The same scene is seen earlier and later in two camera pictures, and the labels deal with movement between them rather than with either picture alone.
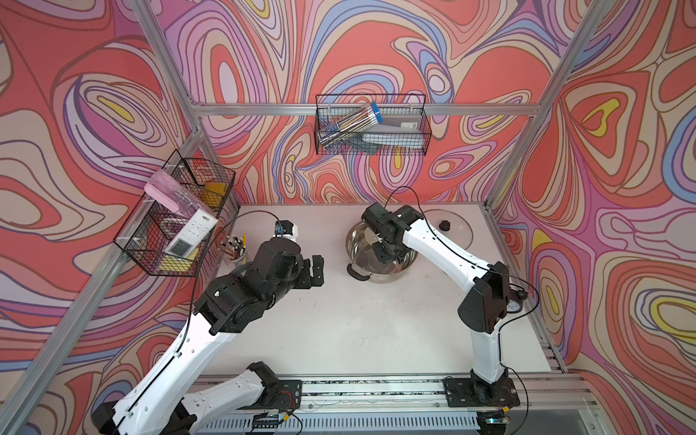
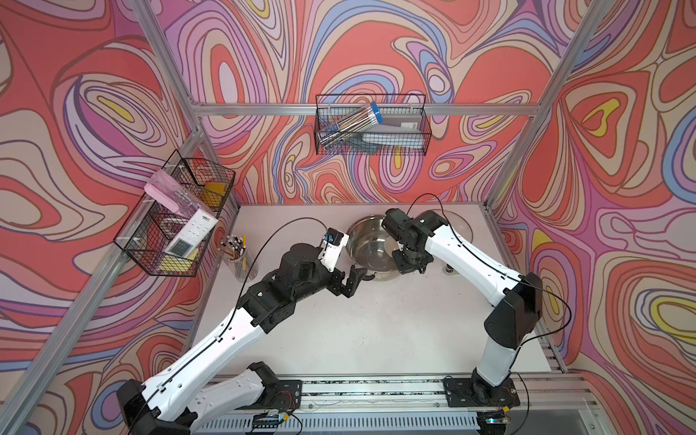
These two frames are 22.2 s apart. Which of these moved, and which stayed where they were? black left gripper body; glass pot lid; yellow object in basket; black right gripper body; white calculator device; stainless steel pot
Moved: black left gripper body; black right gripper body
Stayed: glass pot lid; yellow object in basket; white calculator device; stainless steel pot
